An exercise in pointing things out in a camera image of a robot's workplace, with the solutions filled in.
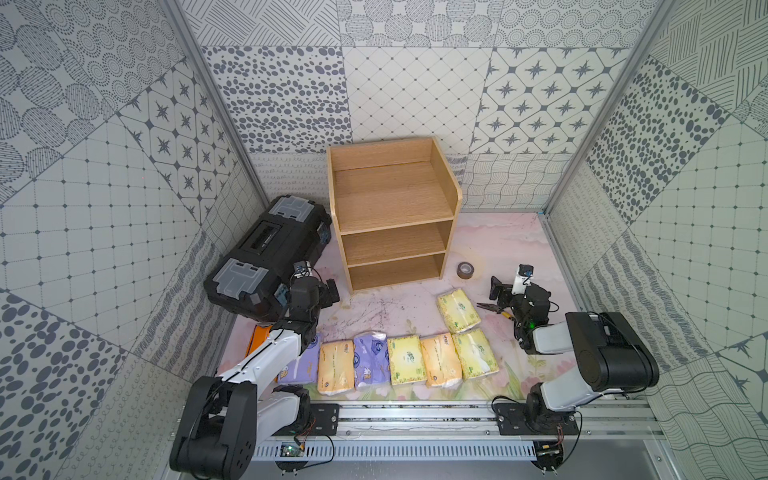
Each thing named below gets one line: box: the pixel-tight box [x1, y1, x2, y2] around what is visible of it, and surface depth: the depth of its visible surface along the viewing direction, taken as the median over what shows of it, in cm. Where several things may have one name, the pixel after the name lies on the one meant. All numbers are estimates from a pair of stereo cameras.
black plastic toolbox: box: [204, 195, 332, 322], surface depth 86 cm
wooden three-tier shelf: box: [327, 137, 463, 295], surface depth 87 cm
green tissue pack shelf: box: [387, 335, 427, 386], surface depth 81 cm
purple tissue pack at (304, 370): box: [278, 336, 321, 385], surface depth 78 cm
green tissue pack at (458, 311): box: [437, 288, 481, 334], surface depth 91 cm
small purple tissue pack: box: [353, 330, 391, 389], surface depth 82 cm
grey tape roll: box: [456, 261, 475, 279], surface depth 103 cm
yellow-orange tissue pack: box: [317, 339, 356, 396], surface depth 80 cm
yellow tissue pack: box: [420, 333, 463, 387], surface depth 81 cm
